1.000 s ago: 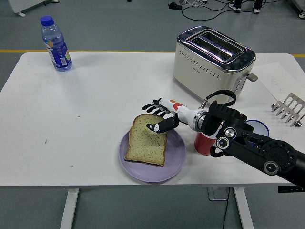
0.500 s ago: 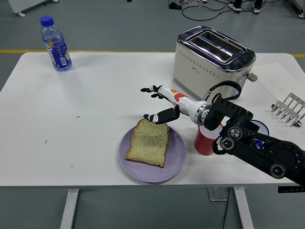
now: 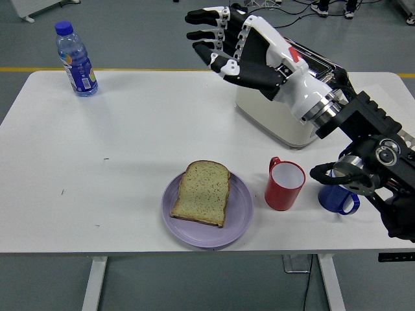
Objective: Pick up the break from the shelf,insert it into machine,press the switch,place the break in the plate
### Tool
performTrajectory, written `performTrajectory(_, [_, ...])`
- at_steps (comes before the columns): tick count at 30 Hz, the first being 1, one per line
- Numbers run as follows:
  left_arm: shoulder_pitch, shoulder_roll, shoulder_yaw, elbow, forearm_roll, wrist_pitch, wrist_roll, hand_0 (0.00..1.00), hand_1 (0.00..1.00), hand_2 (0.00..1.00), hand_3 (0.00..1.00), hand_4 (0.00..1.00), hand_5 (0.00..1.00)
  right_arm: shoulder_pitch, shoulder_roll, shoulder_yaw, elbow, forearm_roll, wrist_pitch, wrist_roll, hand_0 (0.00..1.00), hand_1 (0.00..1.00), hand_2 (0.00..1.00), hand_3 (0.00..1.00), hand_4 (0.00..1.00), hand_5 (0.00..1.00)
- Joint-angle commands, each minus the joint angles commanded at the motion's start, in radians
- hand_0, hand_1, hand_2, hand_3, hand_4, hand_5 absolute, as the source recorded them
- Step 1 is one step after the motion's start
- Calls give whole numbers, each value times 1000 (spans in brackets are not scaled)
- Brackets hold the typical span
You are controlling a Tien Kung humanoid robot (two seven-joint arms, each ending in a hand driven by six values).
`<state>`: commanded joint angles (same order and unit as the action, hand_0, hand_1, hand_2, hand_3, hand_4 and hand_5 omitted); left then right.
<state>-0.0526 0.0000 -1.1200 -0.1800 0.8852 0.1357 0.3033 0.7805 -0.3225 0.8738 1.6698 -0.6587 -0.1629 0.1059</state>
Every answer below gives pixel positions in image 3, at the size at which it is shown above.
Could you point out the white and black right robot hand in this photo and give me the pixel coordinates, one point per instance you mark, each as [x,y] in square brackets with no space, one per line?
[259,61]

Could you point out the cream and chrome toaster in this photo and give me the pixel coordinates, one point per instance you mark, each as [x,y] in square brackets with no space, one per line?
[275,120]

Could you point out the brown bread slice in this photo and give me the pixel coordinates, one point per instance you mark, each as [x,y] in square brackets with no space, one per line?
[202,194]

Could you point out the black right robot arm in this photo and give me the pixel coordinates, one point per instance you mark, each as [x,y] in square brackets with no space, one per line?
[373,129]

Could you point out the lilac round plate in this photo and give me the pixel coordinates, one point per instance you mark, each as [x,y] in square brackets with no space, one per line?
[240,207]

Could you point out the person's foot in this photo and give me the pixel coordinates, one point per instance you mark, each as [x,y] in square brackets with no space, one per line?
[320,9]
[349,11]

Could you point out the red mug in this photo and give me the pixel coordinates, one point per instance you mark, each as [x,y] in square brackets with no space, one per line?
[280,196]

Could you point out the blue mug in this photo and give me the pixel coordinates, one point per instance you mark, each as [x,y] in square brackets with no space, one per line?
[334,199]

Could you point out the white equipment base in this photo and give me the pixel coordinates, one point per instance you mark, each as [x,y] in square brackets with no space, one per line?
[409,11]

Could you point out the blue-capped plastic water bottle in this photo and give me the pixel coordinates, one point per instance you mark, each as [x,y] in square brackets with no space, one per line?
[78,64]

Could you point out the white panel stand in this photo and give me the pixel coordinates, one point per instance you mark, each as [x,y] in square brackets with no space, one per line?
[32,6]

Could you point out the white table leg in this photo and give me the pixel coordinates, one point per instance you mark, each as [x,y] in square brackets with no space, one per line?
[94,285]
[332,285]

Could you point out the black table control panel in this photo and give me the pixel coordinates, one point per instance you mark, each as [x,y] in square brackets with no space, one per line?
[395,257]

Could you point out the clear plastic under-table bracket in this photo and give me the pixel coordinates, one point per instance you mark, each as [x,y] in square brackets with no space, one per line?
[296,264]

